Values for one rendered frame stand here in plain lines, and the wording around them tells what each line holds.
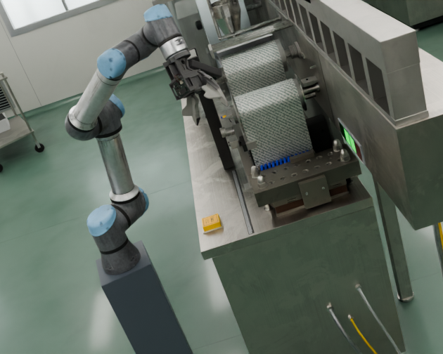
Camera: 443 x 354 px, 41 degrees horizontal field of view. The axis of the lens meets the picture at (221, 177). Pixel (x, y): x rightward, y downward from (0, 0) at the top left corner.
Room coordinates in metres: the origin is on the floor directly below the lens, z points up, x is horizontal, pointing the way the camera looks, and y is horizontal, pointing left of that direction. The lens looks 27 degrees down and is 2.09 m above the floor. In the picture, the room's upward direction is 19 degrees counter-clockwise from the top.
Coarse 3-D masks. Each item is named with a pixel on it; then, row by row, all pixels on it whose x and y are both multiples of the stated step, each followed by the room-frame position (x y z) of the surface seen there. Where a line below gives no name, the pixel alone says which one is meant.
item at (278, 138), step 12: (276, 120) 2.07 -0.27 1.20; (288, 120) 2.07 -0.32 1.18; (300, 120) 2.06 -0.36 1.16; (252, 132) 2.07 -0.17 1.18; (264, 132) 2.07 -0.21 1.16; (276, 132) 2.07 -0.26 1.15; (288, 132) 2.07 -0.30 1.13; (300, 132) 2.06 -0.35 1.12; (264, 144) 2.07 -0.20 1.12; (276, 144) 2.07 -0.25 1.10; (288, 144) 2.07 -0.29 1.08; (300, 144) 2.06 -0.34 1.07; (252, 156) 2.08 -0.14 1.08; (264, 156) 2.07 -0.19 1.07; (276, 156) 2.07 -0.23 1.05
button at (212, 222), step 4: (208, 216) 2.02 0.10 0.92; (212, 216) 2.01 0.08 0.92; (216, 216) 2.00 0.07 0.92; (204, 220) 2.00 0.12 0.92; (208, 220) 1.99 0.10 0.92; (212, 220) 1.98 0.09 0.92; (216, 220) 1.97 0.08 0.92; (204, 224) 1.97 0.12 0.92; (208, 224) 1.96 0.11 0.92; (212, 224) 1.95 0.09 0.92; (216, 224) 1.95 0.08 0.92; (220, 224) 1.95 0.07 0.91; (204, 228) 1.96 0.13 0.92; (208, 228) 1.96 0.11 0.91; (212, 228) 1.95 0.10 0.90
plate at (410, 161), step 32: (288, 32) 2.53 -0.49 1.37; (320, 64) 1.97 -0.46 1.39; (320, 96) 2.13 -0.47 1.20; (352, 96) 1.59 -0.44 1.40; (352, 128) 1.68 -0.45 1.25; (384, 128) 1.32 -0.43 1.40; (416, 128) 1.22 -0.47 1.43; (384, 160) 1.38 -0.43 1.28; (416, 160) 1.22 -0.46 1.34; (416, 192) 1.22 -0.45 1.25; (416, 224) 1.22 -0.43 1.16
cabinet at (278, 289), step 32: (320, 224) 1.81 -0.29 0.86; (352, 224) 1.80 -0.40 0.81; (224, 256) 1.83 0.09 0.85; (256, 256) 1.82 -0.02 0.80; (288, 256) 1.82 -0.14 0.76; (320, 256) 1.81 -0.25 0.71; (352, 256) 1.81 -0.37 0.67; (384, 256) 1.80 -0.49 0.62; (224, 288) 1.83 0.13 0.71; (256, 288) 1.83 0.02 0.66; (288, 288) 1.82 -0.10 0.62; (320, 288) 1.81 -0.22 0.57; (352, 288) 1.81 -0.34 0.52; (384, 288) 1.80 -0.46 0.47; (256, 320) 1.83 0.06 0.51; (288, 320) 1.82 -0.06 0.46; (320, 320) 1.82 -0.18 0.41; (384, 320) 1.80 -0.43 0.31; (256, 352) 1.83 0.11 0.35; (288, 352) 1.82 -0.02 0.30; (320, 352) 1.82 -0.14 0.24; (352, 352) 1.81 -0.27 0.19; (384, 352) 1.80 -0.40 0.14
